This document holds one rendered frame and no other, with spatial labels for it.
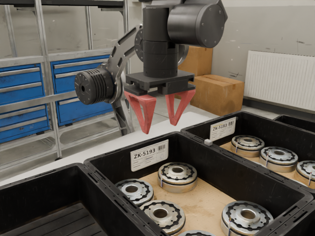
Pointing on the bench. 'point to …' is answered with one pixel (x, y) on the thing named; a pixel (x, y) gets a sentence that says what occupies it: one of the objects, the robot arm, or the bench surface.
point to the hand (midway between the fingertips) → (160, 124)
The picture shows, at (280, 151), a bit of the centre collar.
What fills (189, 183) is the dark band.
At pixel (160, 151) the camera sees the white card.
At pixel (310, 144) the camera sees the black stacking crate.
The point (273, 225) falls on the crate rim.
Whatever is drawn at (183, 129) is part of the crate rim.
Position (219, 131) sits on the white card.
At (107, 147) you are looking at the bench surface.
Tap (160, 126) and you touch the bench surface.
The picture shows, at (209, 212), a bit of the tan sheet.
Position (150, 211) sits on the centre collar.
